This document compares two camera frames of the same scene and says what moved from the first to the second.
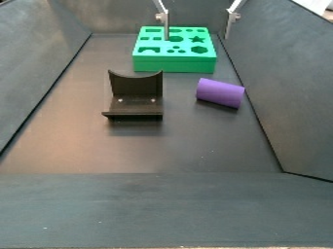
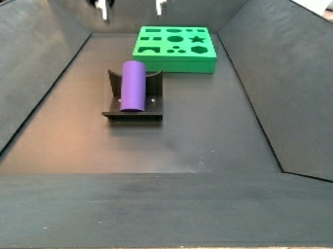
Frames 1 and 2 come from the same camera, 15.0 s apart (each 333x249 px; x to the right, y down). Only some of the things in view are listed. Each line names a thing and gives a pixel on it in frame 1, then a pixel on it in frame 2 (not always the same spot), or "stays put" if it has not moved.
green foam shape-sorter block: [186, 53] stays put
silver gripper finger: [162, 17] → [101, 4]
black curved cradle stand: [137, 97] stays put
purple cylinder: [220, 92] → [133, 91]
